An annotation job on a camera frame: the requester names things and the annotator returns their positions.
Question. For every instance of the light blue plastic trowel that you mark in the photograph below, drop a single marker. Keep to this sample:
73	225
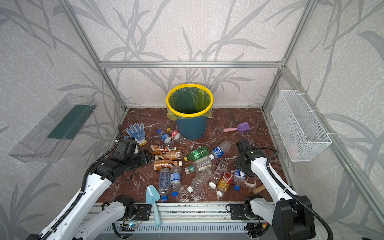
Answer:
152	196

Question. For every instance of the small blue label water bottle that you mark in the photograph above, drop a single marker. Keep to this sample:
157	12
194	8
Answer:
239	179

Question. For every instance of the clear acrylic wall shelf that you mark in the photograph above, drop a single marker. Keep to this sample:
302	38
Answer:
50	138

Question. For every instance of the aluminium front rail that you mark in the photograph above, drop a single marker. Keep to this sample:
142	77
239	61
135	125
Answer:
198	212

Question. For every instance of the white wire mesh basket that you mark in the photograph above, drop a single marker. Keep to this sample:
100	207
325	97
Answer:
303	135

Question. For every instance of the blue dotted work glove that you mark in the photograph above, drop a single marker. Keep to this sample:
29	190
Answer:
137	131

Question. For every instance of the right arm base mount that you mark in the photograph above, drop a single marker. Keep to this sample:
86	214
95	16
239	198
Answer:
237	212

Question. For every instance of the clear ribbed bottle white cap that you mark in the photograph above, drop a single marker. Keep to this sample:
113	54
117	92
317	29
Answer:
200	180

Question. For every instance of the bottom brown coffee bottle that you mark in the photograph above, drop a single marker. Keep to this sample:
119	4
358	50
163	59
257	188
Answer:
160	164

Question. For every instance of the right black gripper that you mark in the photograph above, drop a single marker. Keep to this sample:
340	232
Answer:
240	162

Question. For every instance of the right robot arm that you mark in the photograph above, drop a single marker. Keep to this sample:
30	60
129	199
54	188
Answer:
291	216

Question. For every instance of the green Sprite bottle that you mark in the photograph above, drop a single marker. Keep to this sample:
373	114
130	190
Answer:
197	154

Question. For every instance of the red label bottle yellow cap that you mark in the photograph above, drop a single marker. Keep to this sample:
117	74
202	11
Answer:
176	135

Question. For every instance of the yellow-green bin liner bag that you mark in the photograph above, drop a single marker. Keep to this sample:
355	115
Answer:
189	101

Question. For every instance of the blue-cap water bottle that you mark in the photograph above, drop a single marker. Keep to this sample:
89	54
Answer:
175	180
164	184

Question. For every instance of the middle brown coffee bottle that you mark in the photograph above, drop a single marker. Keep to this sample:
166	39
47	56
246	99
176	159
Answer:
172	155

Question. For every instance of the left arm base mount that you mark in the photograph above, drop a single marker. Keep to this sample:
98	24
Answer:
140	212

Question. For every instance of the Pepsi bottle blue cap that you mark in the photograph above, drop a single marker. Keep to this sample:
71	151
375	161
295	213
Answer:
166	138

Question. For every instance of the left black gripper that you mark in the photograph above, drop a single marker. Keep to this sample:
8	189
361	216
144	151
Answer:
140	159

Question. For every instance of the wooden handle tool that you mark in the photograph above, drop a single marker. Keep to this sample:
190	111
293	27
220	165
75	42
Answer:
259	190

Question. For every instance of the orange red juice bottle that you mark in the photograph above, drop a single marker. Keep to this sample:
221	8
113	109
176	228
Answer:
224	183

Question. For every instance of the brown coffee bottle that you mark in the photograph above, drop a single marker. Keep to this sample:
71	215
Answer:
159	149
172	155
160	164

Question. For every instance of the small circuit board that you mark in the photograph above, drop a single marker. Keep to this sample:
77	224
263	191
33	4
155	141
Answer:
129	227

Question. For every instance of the top brown coffee bottle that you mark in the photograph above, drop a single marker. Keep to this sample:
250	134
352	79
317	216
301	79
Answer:
159	149

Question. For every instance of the purple pink toy scoop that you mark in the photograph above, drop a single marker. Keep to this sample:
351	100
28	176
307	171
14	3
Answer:
243	127

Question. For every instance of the clear square bottle green-white cap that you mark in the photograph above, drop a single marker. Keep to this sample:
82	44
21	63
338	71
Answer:
200	165

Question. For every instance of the teal bin with yellow rim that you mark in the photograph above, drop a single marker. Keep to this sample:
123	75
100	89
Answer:
192	129

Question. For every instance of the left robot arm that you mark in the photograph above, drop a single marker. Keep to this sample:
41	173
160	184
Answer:
68	224

